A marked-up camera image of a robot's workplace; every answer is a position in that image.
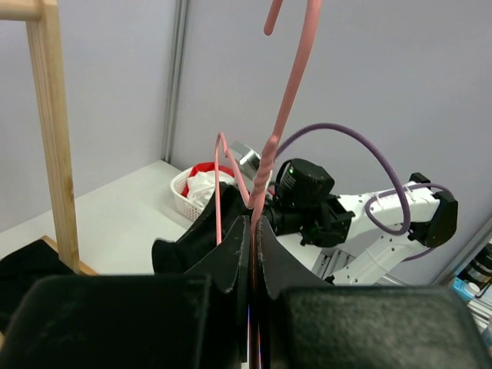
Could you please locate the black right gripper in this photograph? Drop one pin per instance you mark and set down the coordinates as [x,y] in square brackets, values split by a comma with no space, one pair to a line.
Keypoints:
[285,220]

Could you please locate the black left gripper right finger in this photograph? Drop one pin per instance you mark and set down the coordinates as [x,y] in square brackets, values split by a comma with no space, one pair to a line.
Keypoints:
[308,323]

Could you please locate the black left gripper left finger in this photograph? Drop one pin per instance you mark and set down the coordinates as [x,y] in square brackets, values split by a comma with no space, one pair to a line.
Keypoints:
[198,319]

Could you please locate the pink hanger of black top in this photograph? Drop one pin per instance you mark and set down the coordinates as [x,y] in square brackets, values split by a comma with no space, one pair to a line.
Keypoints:
[254,199]

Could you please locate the red tank top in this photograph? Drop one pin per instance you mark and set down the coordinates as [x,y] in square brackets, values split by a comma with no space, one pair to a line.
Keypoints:
[200,177]

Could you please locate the black tank top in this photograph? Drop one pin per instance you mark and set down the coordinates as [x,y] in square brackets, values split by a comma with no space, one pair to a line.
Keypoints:
[21,269]

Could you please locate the white camisole top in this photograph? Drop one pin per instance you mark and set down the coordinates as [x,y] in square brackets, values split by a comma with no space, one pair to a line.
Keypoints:
[201,198]

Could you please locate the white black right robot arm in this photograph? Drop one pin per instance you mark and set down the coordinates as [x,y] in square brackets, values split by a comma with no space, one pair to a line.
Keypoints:
[356,232]

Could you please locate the white perforated plastic basket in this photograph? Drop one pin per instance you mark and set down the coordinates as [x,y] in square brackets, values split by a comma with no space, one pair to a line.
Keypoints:
[182,204]

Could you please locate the clutter beside the cell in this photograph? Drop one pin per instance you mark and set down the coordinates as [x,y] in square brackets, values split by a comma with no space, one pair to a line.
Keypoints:
[472,268]

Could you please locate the wooden clothes rack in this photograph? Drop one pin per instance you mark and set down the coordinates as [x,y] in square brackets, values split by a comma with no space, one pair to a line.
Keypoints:
[45,46]

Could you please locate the aluminium mounting rail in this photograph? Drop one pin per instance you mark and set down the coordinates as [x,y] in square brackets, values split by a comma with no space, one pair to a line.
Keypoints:
[329,261]

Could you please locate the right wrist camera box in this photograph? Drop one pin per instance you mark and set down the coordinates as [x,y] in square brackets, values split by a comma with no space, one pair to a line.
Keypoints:
[248,161]

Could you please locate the aluminium corner post right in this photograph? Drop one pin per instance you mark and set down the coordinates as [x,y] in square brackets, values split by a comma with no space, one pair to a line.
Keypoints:
[174,77]

